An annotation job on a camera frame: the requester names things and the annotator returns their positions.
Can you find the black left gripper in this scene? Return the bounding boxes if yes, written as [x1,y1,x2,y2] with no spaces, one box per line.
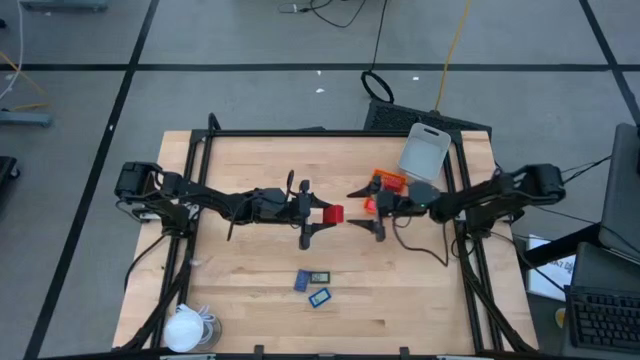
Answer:
[244,179,338,251]

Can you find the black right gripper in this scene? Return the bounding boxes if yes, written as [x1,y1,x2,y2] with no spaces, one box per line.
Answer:
[345,174,417,243]

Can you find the orange plastic basket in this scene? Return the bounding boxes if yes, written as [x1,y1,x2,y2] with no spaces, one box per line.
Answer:
[363,168,409,215]

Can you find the white plastic bin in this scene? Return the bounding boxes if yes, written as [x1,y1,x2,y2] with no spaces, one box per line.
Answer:
[397,122,453,183]

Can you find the blue cased digital display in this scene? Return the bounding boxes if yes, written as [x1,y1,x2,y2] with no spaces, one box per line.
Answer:
[307,287,333,309]

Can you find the black perforated computer case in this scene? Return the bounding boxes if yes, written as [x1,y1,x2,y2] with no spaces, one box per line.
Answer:
[363,98,494,146]

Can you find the white face mask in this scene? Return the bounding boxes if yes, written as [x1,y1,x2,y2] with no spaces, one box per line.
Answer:
[163,303,206,353]

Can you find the white paper sheet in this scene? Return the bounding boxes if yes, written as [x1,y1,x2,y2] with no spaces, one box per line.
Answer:
[524,235,576,302]

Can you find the grey laptop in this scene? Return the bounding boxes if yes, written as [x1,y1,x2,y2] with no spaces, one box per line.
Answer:
[597,122,640,264]

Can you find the black keyboard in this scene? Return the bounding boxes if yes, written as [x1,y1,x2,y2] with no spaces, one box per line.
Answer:
[564,284,640,354]

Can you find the grey floor plate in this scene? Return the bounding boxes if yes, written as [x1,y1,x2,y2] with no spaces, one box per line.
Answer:
[19,0,109,14]
[0,109,54,128]

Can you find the black floor equipment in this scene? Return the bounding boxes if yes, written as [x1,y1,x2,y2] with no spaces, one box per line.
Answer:
[0,155,21,201]

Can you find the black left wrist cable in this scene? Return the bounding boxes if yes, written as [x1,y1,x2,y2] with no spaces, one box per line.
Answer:
[226,168,297,242]

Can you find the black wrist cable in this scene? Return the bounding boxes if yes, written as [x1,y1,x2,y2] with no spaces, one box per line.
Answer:
[226,168,297,242]
[391,215,451,268]

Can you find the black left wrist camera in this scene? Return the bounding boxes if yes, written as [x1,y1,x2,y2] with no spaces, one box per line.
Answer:
[257,187,290,207]

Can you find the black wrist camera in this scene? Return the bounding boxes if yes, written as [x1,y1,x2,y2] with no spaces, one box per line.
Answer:
[408,180,442,207]
[257,187,290,207]

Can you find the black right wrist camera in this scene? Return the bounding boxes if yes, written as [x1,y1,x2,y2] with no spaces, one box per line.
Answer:
[408,180,442,207]

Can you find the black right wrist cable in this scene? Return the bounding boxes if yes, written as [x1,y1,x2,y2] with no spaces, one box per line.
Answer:
[391,215,451,268]

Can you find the black cable with loop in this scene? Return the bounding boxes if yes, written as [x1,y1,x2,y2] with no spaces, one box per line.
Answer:
[360,0,395,105]

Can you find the yellow hanging cable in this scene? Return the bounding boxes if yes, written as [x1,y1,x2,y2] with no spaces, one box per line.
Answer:
[433,0,474,112]

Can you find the black floor cable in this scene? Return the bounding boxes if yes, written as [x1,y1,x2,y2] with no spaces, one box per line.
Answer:
[279,0,369,29]

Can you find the yellow floor cable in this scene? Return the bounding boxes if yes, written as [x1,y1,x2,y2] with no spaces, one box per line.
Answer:
[0,49,51,112]

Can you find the white floor cable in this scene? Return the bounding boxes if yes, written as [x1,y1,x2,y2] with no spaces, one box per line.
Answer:
[0,0,25,101]

